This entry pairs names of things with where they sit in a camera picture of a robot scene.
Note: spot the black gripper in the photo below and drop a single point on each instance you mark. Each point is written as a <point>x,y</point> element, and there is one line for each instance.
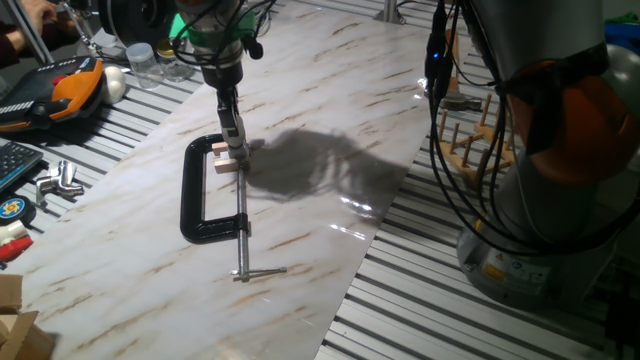
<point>222,77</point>

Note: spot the grey cylindrical peg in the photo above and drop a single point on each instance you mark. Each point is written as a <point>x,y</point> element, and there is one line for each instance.
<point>231,142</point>

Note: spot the person forearm dark sleeve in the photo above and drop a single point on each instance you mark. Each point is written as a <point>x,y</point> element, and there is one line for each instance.
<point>10,47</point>

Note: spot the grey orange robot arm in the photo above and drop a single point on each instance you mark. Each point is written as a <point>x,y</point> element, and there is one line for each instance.
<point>550,150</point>

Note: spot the person hand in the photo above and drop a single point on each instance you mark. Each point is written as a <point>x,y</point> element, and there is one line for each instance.
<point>39,9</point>

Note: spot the small wooden clamp block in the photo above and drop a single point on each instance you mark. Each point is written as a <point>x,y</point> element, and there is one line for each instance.
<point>226,166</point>
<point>220,148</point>

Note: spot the glass jar gold lid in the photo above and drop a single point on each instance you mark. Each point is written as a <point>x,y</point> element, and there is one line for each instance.
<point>170,67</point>

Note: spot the black C-clamp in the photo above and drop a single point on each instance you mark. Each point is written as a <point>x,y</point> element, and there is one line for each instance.
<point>192,190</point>

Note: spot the clear plastic jar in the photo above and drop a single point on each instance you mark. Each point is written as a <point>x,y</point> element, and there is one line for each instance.
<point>144,65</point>

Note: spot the white egg shaped object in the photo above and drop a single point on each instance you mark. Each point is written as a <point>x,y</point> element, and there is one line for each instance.
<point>115,84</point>

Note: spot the black filament spool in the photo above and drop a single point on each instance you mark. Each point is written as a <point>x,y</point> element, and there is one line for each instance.
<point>125,20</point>

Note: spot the orange black teach pendant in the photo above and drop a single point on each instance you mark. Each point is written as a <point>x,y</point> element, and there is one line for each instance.
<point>70,90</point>

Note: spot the thin metal stand leg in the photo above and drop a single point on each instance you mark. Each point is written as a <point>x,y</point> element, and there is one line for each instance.
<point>82,30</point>

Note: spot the silver pipe fitting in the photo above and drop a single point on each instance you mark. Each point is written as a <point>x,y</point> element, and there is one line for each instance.
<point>57,182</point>

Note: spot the thick metal stand leg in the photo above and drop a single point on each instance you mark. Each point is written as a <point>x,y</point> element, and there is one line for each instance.
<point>30,32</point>

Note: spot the black keyboard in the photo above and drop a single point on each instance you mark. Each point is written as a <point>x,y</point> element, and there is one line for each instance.
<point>15,162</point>

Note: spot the black round tape measure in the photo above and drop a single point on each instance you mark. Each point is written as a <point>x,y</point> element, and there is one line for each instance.
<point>14,209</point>

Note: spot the wooden peg rack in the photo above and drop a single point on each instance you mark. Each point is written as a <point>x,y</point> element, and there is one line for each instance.
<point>472,175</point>

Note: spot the open cardboard box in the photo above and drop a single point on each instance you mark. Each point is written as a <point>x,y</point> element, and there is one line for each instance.
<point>20,330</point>

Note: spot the blue bag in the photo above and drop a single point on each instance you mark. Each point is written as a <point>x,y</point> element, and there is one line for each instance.
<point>626,36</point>

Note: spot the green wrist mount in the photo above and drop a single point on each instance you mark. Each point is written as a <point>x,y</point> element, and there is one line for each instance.
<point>177,25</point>

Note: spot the aluminium frame post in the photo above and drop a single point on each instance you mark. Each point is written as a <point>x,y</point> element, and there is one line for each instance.
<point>389,10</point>

